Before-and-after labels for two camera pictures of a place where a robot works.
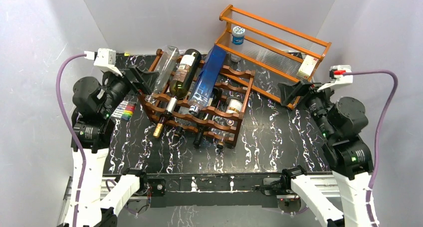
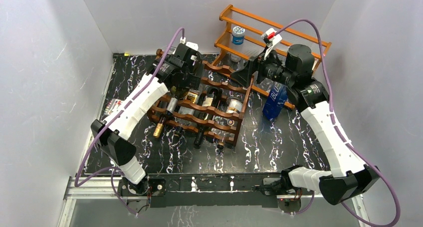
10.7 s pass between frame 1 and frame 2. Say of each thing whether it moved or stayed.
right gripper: moved
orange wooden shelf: stayed
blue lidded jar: stayed
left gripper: moved
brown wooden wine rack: stayed
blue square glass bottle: moved
